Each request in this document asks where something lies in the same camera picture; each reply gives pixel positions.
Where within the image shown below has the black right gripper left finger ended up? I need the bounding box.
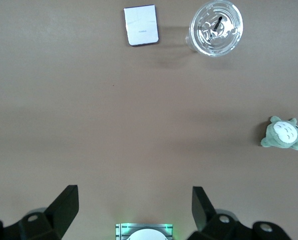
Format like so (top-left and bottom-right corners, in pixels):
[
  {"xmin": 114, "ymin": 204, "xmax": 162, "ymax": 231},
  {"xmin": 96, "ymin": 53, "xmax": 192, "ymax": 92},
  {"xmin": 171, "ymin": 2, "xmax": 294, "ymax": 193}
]
[{"xmin": 0, "ymin": 184, "xmax": 80, "ymax": 240}]

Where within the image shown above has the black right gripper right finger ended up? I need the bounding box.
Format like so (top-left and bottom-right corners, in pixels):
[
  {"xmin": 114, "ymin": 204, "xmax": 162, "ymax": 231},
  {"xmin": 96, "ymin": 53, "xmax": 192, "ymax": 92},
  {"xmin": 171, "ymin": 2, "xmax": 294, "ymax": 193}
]
[{"xmin": 187, "ymin": 186, "xmax": 292, "ymax": 240}]

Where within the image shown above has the grey-green Totoro plush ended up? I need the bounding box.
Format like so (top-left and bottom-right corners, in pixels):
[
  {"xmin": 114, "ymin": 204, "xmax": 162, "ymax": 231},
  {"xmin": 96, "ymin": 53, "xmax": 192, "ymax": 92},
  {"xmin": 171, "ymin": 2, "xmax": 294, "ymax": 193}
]
[{"xmin": 260, "ymin": 115, "xmax": 298, "ymax": 151}]

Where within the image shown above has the brown table cover sheet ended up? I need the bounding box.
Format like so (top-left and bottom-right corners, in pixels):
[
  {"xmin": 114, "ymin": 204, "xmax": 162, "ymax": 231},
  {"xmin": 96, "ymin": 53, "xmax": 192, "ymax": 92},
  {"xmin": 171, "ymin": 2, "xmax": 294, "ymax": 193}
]
[{"xmin": 0, "ymin": 0, "xmax": 298, "ymax": 240}]

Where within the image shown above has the clear plastic lidded cup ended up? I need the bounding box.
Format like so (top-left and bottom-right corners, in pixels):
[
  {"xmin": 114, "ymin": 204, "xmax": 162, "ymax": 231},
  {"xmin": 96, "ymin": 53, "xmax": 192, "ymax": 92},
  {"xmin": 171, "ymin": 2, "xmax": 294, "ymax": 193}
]
[{"xmin": 184, "ymin": 0, "xmax": 244, "ymax": 58}]

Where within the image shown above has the black drinking straw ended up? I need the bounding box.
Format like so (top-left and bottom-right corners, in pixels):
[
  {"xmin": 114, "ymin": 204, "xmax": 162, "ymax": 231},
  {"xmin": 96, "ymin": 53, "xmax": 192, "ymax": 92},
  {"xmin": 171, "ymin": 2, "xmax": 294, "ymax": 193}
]
[{"xmin": 208, "ymin": 15, "xmax": 223, "ymax": 43}]

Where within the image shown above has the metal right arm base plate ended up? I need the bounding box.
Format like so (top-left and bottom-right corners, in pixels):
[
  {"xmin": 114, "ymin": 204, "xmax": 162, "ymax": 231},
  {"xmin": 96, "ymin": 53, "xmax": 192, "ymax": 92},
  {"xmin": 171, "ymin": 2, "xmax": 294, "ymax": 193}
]
[{"xmin": 115, "ymin": 222, "xmax": 174, "ymax": 240}]

